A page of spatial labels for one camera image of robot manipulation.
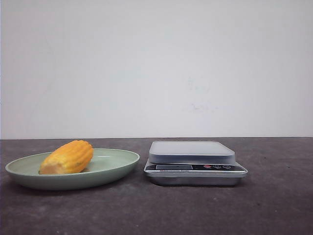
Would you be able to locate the green oval plate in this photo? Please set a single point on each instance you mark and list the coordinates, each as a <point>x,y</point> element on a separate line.
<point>107,165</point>

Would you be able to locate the silver digital kitchen scale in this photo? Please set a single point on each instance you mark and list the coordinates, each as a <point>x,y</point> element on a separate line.
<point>203,163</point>

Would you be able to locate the yellow corn cob piece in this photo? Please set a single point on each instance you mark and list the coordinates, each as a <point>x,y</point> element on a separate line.
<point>72,157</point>

